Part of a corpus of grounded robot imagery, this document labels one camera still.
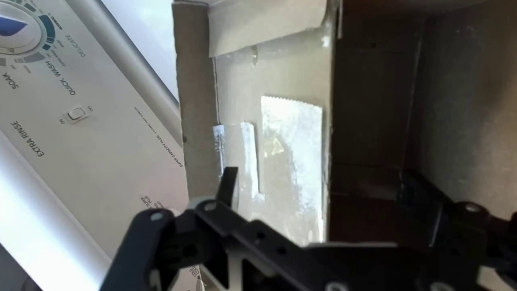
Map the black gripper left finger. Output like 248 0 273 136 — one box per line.
98 167 303 291

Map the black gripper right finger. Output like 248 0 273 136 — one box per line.
394 167 517 291

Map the white washing machine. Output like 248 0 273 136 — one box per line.
0 0 190 291

